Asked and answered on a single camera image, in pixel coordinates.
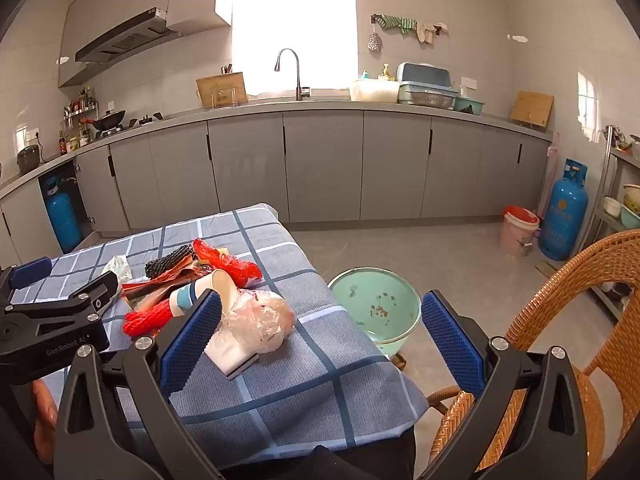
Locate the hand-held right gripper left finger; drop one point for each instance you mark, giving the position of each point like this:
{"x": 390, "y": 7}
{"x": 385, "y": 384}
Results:
{"x": 190, "y": 342}

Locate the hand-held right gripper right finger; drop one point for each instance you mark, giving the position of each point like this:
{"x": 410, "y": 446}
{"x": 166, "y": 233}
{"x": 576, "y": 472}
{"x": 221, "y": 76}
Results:
{"x": 450, "y": 342}

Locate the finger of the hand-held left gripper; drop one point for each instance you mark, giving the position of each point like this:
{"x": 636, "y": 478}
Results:
{"x": 30, "y": 271}
{"x": 75, "y": 302}

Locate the white and blue paper cup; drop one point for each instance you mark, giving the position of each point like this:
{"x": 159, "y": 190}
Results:
{"x": 182, "y": 300}

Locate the orange snack wrapper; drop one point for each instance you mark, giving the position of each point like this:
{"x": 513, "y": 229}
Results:
{"x": 150, "y": 287}

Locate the red plastic bag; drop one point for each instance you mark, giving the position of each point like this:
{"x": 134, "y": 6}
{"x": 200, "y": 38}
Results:
{"x": 240, "y": 270}

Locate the green enamel basin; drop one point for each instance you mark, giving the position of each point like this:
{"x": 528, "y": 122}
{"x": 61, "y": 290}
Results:
{"x": 370, "y": 300}

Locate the person's left hand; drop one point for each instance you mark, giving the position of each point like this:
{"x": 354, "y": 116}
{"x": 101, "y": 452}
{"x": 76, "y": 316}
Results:
{"x": 45, "y": 410}

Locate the white paper napkin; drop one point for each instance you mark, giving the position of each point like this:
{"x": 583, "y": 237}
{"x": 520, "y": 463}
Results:
{"x": 227, "y": 355}

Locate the red mesh net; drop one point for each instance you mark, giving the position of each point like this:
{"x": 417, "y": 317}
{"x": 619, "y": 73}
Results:
{"x": 142, "y": 321}

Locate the crumpled white tissue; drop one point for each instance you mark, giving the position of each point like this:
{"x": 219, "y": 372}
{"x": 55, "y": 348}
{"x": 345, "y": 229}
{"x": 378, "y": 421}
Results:
{"x": 117, "y": 267}

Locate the blue gas cylinder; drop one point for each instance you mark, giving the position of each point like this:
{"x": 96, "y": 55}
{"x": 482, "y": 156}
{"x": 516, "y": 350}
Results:
{"x": 562, "y": 215}
{"x": 62, "y": 215}

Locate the clear plastic bag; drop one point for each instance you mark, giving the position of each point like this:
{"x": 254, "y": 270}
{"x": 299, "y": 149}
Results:
{"x": 260, "y": 317}

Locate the black mesh sleeve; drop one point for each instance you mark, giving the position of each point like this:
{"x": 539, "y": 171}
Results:
{"x": 167, "y": 260}

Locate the dark rice cooker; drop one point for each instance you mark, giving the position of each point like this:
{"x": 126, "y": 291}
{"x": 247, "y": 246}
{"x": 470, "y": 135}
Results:
{"x": 27, "y": 157}

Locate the blue plaid tablecloth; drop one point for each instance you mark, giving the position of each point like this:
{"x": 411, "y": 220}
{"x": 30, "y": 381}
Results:
{"x": 310, "y": 370}

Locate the pink bucket with red lid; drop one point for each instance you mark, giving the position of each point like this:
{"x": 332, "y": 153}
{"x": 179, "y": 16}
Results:
{"x": 517, "y": 235}

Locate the sauce bottles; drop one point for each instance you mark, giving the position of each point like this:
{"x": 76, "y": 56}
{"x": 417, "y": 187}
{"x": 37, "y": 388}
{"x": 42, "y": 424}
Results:
{"x": 72, "y": 142}

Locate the person's dark clothing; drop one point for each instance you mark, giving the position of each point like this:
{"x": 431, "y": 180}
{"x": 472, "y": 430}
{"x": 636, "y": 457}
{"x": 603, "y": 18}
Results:
{"x": 365, "y": 460}

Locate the wicker chair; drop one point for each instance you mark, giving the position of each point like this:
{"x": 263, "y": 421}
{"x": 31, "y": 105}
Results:
{"x": 600, "y": 280}

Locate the black wok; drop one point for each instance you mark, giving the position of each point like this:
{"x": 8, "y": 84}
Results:
{"x": 110, "y": 120}

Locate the spice rack with bottles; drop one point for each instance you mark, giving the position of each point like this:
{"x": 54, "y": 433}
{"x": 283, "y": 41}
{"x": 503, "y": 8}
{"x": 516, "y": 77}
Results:
{"x": 80, "y": 107}

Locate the gas stove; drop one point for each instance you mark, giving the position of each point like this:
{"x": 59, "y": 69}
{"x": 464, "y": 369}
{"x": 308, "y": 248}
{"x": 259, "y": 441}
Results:
{"x": 142, "y": 122}

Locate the white bowl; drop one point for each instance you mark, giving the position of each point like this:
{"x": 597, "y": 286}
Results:
{"x": 611, "y": 206}

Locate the grey lower kitchen cabinets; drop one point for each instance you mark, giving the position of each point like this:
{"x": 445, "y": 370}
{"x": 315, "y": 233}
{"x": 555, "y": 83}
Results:
{"x": 320, "y": 165}

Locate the metal shelf rack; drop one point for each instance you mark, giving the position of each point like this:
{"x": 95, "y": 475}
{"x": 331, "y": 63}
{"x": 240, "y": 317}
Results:
{"x": 607, "y": 180}

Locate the stack of bowls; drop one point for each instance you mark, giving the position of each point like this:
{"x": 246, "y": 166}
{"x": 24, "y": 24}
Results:
{"x": 632, "y": 207}

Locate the small green plastic tub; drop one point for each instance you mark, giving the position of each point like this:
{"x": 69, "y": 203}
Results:
{"x": 468, "y": 105}

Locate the wooden cutting board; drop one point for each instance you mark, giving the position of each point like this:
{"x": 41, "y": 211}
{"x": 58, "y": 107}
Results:
{"x": 532, "y": 109}
{"x": 220, "y": 85}

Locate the range hood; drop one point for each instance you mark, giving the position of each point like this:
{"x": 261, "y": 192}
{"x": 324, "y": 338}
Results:
{"x": 125, "y": 40}

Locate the white plastic container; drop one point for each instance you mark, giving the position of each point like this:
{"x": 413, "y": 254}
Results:
{"x": 372, "y": 91}

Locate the blue dish drainer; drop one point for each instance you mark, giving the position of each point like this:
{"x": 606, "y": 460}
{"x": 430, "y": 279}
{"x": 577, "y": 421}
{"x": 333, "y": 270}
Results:
{"x": 425, "y": 77}

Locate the soap pump bottle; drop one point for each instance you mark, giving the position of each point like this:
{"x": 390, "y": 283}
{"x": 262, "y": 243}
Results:
{"x": 385, "y": 74}

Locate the metal kitchen faucet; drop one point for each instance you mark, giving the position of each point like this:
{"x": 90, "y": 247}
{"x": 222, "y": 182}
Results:
{"x": 299, "y": 80}

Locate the hanging scrubber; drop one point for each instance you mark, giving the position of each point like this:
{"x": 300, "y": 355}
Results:
{"x": 374, "y": 42}

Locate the beige gloves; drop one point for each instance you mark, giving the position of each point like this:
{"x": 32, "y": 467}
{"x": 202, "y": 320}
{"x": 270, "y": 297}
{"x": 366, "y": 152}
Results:
{"x": 427, "y": 32}

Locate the green striped towel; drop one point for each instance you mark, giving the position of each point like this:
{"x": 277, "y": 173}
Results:
{"x": 397, "y": 22}

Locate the kitchen window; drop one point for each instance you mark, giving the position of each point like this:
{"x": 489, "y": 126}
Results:
{"x": 295, "y": 20}

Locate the white wall socket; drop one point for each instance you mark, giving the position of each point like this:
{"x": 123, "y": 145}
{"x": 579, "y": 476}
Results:
{"x": 468, "y": 83}

